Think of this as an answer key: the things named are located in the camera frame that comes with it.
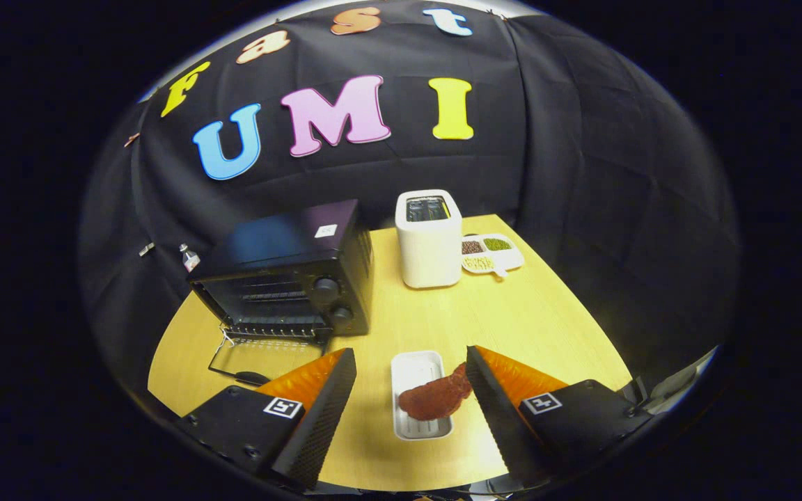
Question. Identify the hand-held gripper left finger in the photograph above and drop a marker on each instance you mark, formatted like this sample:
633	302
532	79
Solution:
321	417

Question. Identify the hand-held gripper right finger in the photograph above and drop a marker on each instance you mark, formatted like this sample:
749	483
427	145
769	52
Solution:
498	417

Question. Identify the red meat slice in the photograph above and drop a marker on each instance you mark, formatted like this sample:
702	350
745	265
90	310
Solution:
432	400

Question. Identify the black toaster oven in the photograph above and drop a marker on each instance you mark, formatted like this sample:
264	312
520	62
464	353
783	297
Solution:
282	257

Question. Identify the white slot toaster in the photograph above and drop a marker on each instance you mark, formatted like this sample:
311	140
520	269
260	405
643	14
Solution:
431	250

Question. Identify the white rectangular tray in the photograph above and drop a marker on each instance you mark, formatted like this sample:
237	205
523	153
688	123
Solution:
415	365

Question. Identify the white divided bean dish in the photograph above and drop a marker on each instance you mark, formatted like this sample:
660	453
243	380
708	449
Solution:
505	259

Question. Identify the small clear bottle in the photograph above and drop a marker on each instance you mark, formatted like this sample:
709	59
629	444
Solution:
190	259

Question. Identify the silver metal clip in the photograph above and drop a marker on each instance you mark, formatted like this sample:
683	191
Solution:
147	249

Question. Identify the black backdrop cloth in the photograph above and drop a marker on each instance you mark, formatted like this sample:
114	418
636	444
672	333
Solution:
582	174

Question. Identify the pink clip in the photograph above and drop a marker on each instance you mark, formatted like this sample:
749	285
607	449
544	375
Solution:
132	139

